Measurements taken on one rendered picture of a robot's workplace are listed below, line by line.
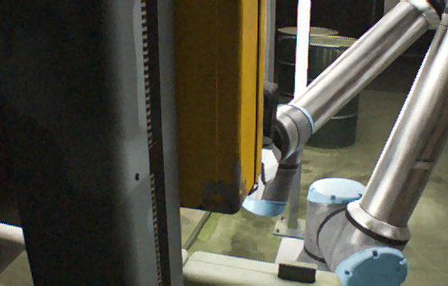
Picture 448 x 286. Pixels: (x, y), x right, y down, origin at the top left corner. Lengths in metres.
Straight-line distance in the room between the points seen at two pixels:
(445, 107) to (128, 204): 0.80
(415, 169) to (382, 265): 0.21
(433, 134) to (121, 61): 0.81
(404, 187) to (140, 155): 0.81
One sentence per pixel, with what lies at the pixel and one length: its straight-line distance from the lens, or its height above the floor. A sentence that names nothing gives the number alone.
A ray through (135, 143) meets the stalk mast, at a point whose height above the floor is 1.35.
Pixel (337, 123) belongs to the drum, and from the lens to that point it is 3.78.
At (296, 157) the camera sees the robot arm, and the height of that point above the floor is 1.08.
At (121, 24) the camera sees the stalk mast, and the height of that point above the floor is 1.40.
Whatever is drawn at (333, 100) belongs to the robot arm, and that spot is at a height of 1.16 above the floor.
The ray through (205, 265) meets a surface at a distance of 0.45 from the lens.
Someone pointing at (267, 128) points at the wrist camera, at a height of 1.19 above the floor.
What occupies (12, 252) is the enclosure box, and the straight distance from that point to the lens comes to 1.81.
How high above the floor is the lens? 1.41
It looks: 21 degrees down
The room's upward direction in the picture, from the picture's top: straight up
